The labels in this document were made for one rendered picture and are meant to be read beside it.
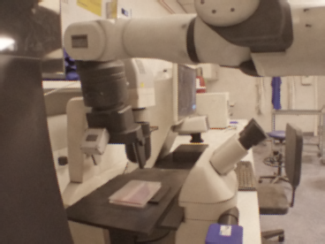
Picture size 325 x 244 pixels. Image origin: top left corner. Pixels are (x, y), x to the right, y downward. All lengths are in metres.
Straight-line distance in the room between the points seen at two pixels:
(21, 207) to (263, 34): 0.39
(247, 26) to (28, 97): 0.32
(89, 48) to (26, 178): 0.22
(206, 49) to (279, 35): 0.09
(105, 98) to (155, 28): 0.16
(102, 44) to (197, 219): 0.38
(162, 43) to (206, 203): 0.33
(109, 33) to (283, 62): 0.24
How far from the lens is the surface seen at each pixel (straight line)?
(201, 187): 0.50
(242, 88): 6.35
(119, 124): 0.45
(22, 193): 0.39
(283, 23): 0.26
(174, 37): 0.32
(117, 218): 0.51
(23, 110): 0.39
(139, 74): 0.55
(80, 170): 0.70
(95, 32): 0.38
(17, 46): 0.87
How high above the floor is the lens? 1.20
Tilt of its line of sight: 7 degrees down
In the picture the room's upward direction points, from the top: 3 degrees counter-clockwise
